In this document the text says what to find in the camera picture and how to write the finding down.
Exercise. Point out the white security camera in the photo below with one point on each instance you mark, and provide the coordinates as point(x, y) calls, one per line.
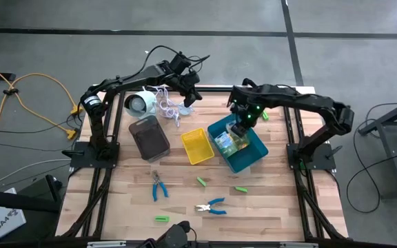
point(140, 103)

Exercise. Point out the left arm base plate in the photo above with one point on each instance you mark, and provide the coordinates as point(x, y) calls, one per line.
point(81, 160)

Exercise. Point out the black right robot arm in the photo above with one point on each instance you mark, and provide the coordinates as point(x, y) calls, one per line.
point(298, 100)

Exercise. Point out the black stand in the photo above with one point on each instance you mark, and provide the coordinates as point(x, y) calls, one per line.
point(12, 201)

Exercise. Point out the teal plastic bin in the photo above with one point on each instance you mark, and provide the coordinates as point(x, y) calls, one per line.
point(253, 156)

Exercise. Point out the white metal bracket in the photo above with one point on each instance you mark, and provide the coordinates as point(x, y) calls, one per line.
point(298, 245)
point(107, 244)

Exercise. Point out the black aluminium table frame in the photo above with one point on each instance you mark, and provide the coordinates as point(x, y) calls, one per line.
point(212, 90)

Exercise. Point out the green eraser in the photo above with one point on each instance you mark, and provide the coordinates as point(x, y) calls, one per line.
point(161, 218)
point(202, 182)
point(241, 189)
point(265, 116)

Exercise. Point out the yellow green crayon box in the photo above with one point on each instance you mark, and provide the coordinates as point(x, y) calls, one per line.
point(244, 145)

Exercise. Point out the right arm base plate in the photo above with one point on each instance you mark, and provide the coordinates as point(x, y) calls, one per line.
point(324, 162)

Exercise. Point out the green white pencil box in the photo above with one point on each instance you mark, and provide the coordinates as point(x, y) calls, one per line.
point(223, 143)

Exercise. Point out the white round disc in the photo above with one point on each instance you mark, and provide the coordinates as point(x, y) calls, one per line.
point(183, 111)

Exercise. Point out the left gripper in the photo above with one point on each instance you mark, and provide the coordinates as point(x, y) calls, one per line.
point(186, 82)

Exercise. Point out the yellow plastic basket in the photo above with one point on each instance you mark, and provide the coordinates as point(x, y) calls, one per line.
point(196, 146)

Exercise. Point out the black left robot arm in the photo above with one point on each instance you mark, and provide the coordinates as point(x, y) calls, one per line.
point(129, 80)

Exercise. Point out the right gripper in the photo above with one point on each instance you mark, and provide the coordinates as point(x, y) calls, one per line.
point(246, 118)

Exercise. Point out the dark grey plastic bin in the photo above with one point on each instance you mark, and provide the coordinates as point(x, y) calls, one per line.
point(150, 139)

